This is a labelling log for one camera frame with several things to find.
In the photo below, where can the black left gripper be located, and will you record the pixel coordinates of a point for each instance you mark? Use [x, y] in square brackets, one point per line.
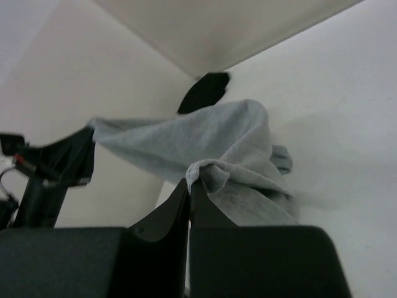
[51, 170]

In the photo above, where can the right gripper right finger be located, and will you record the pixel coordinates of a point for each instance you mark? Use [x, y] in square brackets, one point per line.
[273, 261]

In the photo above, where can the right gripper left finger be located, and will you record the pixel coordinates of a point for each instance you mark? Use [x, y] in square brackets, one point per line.
[151, 257]

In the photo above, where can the grey tank top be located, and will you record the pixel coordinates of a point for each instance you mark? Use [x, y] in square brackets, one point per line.
[228, 147]

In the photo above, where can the folded black tank top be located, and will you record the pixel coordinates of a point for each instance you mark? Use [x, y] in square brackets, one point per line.
[207, 91]

